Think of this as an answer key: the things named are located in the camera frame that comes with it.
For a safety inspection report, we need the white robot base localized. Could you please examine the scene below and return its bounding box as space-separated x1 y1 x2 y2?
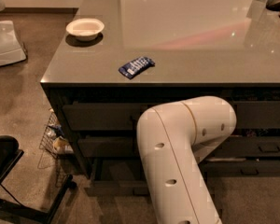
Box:
0 0 27 66

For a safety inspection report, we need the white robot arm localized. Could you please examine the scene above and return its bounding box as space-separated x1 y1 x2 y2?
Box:
137 96 236 224

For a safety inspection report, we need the dark grey drawer cabinet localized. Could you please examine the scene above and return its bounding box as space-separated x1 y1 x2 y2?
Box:
40 0 280 197

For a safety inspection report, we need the blue snack packet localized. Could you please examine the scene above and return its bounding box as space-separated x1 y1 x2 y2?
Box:
119 56 155 79

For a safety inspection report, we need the white paper bowl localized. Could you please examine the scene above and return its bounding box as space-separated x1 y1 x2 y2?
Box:
66 18 105 42

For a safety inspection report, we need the wire basket with items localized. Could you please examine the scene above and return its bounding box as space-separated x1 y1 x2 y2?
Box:
37 110 72 187

